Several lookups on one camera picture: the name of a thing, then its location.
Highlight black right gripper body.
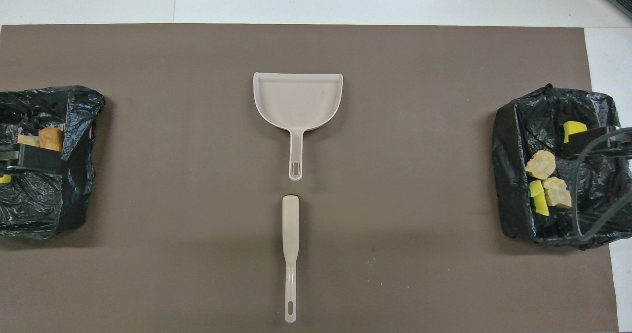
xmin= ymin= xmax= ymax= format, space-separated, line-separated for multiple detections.
xmin=560 ymin=125 xmax=632 ymax=159

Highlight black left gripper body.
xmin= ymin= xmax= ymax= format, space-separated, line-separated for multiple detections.
xmin=0 ymin=144 xmax=65 ymax=175

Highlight yellow sponge chunk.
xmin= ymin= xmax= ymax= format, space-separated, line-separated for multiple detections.
xmin=563 ymin=121 xmax=589 ymax=144

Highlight brown toy bread roll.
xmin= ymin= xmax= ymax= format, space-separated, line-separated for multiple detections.
xmin=39 ymin=127 xmax=65 ymax=152

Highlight beige trash piece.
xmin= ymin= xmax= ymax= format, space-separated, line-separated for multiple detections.
xmin=525 ymin=150 xmax=557 ymax=180
xmin=542 ymin=176 xmax=573 ymax=208

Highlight notched yellow sponge piece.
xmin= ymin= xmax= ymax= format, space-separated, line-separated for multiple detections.
xmin=529 ymin=179 xmax=550 ymax=216

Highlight beige hand brush black bristles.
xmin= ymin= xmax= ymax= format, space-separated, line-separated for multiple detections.
xmin=282 ymin=195 xmax=301 ymax=324

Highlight beige plastic dustpan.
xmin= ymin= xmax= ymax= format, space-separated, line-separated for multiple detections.
xmin=253 ymin=72 xmax=344 ymax=182

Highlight black bag lined bin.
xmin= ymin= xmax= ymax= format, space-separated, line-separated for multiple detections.
xmin=492 ymin=83 xmax=632 ymax=250
xmin=0 ymin=86 xmax=106 ymax=240

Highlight brown table mat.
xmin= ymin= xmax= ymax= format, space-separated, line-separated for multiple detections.
xmin=0 ymin=24 xmax=619 ymax=333

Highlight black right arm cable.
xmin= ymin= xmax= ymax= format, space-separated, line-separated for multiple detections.
xmin=571 ymin=129 xmax=632 ymax=240

